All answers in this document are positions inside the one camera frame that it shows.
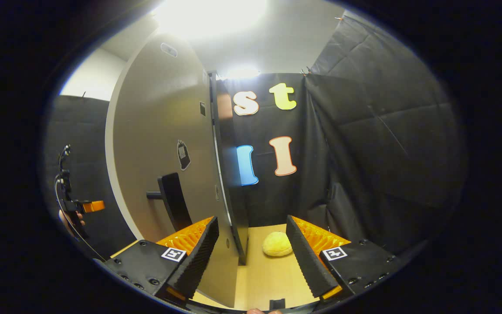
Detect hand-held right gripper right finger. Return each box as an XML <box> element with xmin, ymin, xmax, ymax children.
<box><xmin>286</xmin><ymin>215</ymin><xmax>404</xmax><ymax>301</ymax></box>

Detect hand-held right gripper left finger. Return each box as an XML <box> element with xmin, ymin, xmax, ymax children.
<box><xmin>103</xmin><ymin>216</ymin><xmax>220</xmax><ymax>306</ymax></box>

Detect black door handle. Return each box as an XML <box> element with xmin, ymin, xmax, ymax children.
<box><xmin>146</xmin><ymin>172</ymin><xmax>193</xmax><ymax>232</ymax></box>

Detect grey cabinet door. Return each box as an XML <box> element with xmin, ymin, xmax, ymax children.
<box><xmin>105</xmin><ymin>33</ymin><xmax>241</xmax><ymax>308</ymax></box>

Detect yellow round sponge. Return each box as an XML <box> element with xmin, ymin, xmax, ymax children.
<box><xmin>262</xmin><ymin>231</ymin><xmax>294</xmax><ymax>257</ymax></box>

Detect black backdrop cloth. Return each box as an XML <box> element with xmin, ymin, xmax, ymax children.
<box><xmin>44</xmin><ymin>11</ymin><xmax>467</xmax><ymax>262</ymax></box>

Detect large ceiling light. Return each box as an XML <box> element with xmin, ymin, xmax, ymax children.
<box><xmin>153</xmin><ymin>0</ymin><xmax>269</xmax><ymax>40</ymax></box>

